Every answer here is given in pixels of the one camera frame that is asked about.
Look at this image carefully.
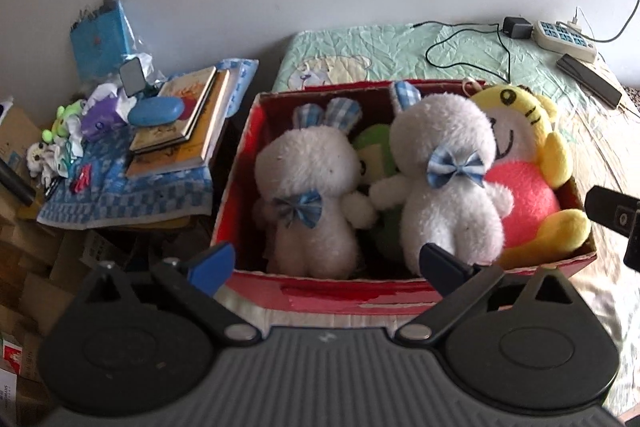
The black smartphone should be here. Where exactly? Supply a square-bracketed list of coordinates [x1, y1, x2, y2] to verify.
[556, 53, 623, 105]

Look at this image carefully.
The black power adapter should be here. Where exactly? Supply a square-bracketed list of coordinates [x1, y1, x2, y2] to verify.
[502, 16, 533, 40]

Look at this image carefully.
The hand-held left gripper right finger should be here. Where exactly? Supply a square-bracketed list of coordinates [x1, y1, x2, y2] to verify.
[395, 244, 583, 348]

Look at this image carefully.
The red hair clip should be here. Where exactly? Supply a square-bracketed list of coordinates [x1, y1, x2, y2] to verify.
[75, 164, 96, 194]

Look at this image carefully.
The red cardboard box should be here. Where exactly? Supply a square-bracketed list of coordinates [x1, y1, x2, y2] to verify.
[210, 79, 598, 315]

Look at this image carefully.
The white bunny plush blue bow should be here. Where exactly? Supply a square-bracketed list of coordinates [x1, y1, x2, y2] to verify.
[252, 97, 378, 280]
[370, 81, 513, 275]

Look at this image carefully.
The table with floral tablecloth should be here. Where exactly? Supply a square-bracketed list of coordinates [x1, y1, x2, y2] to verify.
[620, 86, 640, 118]

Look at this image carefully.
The blue checked cloth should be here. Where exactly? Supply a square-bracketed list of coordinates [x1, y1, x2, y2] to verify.
[37, 59, 261, 230]

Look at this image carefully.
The stack of books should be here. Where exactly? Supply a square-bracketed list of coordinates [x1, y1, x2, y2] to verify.
[125, 69, 232, 178]

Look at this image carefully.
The thin black cable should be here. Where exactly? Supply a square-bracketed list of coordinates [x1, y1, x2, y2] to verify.
[410, 21, 513, 82]

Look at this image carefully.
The purple white toy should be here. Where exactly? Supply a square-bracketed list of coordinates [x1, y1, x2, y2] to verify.
[80, 94, 133, 142]

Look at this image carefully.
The small mirror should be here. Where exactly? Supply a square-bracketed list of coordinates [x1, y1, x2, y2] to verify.
[119, 59, 146, 98]

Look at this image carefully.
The red white small box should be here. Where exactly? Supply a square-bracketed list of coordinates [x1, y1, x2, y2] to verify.
[0, 337, 23, 378]

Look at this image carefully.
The orange cover book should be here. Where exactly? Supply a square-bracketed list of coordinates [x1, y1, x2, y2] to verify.
[129, 67, 218, 154]

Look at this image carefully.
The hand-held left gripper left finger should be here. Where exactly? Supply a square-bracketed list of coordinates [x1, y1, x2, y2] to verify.
[75, 243, 261, 348]

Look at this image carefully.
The white blue power strip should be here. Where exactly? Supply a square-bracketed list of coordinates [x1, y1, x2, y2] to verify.
[531, 19, 598, 62]

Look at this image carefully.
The green plush toy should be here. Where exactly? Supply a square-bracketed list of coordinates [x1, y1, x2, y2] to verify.
[350, 124, 406, 263]

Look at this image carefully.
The black tube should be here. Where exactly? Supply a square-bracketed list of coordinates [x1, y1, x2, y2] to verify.
[0, 159, 37, 208]

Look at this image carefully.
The yellow tiger plush pink shirt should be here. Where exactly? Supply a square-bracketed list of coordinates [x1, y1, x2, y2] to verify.
[467, 86, 593, 265]

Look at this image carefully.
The thick white power cord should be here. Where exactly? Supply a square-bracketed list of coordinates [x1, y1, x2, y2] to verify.
[595, 0, 640, 44]

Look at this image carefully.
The blue glasses case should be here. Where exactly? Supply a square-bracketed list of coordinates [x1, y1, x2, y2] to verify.
[127, 97, 186, 126]

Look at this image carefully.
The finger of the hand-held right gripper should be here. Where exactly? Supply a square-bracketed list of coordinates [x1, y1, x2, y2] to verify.
[584, 186, 640, 270]

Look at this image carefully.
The blue plastic bag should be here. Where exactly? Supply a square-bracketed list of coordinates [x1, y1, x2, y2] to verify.
[69, 0, 136, 82]

